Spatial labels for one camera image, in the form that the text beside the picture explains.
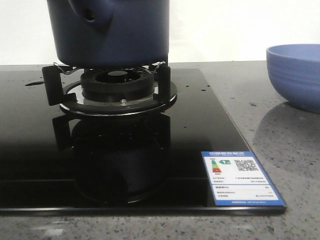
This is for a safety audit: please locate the dark blue cooking pot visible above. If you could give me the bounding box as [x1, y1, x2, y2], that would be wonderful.
[47, 0, 170, 69]

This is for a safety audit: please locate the blue ceramic bowl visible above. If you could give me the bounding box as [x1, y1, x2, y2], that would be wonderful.
[266, 43, 320, 113]

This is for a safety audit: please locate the black metal pot support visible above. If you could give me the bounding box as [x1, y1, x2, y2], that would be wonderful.
[42, 61, 177, 118]

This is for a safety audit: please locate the black round burner head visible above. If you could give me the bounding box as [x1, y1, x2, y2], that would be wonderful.
[80, 67, 155, 103]

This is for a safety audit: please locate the blue white energy label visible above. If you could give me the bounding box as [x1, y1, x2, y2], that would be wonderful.
[201, 151, 285, 207]

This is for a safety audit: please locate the black glass gas stove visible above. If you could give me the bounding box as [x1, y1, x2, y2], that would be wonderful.
[0, 69, 287, 216]

